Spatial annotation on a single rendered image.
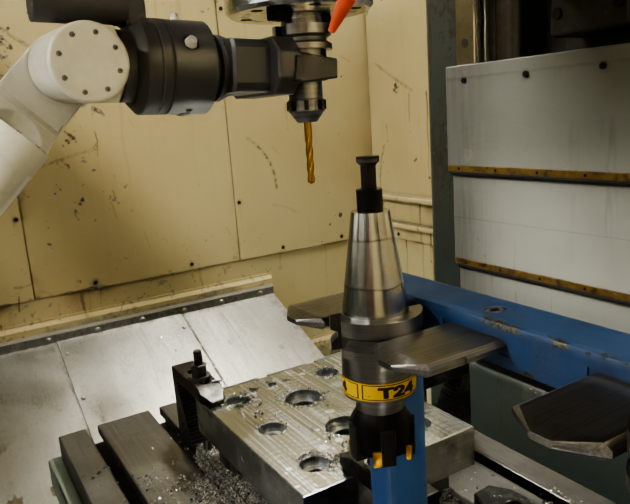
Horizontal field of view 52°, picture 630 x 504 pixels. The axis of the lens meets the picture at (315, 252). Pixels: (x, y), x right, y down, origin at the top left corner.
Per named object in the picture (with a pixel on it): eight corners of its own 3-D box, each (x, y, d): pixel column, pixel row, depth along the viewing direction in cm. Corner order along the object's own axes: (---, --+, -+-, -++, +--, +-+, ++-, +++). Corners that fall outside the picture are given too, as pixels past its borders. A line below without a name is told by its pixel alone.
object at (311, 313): (310, 334, 44) (309, 323, 44) (274, 317, 49) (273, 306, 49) (391, 312, 48) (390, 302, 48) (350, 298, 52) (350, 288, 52)
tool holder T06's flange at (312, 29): (343, 48, 69) (342, 23, 68) (303, 46, 65) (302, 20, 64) (302, 54, 73) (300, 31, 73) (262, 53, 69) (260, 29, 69)
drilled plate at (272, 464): (306, 541, 64) (303, 497, 63) (199, 431, 89) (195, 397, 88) (474, 464, 76) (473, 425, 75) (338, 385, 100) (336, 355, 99)
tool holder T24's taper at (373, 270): (421, 311, 42) (418, 209, 41) (362, 324, 40) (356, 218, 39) (386, 296, 46) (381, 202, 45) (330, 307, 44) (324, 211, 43)
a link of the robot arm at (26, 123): (135, 62, 57) (37, 182, 55) (108, 67, 64) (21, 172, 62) (74, 6, 53) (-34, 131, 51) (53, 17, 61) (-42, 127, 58)
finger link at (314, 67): (334, 84, 69) (283, 83, 66) (333, 53, 68) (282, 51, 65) (342, 83, 68) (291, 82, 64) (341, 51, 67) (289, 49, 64)
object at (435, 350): (415, 386, 35) (414, 372, 35) (358, 358, 40) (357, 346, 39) (505, 354, 39) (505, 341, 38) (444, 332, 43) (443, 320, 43)
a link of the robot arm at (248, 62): (300, 8, 61) (180, -1, 55) (303, 112, 63) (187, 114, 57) (243, 27, 72) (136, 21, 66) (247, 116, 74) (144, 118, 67)
